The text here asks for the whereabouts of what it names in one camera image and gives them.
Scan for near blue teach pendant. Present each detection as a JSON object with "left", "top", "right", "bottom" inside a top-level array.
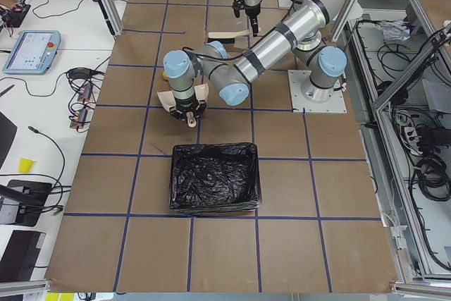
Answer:
[{"left": 2, "top": 30, "right": 61, "bottom": 75}]

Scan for beige hand brush black bristles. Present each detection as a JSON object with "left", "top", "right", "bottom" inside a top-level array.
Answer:
[{"left": 206, "top": 29, "right": 254, "bottom": 45}]

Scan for bin with black trash bag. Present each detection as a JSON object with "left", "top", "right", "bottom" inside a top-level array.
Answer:
[{"left": 169, "top": 142, "right": 262, "bottom": 215}]

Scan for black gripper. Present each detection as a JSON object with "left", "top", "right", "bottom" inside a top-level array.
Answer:
[
  {"left": 246, "top": 5, "right": 261, "bottom": 37},
  {"left": 169, "top": 98, "right": 206, "bottom": 121}
]

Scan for black box device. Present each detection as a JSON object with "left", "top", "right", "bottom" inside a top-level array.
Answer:
[{"left": 1, "top": 180, "right": 52, "bottom": 227}]

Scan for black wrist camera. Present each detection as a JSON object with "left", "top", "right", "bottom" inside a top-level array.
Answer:
[{"left": 232, "top": 0, "right": 245, "bottom": 18}]

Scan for beige plastic dustpan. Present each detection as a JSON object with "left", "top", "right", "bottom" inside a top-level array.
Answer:
[{"left": 157, "top": 84, "right": 209, "bottom": 128}]

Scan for yellow paper cup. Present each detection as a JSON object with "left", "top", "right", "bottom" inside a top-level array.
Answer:
[{"left": 18, "top": 157, "right": 36, "bottom": 174}]

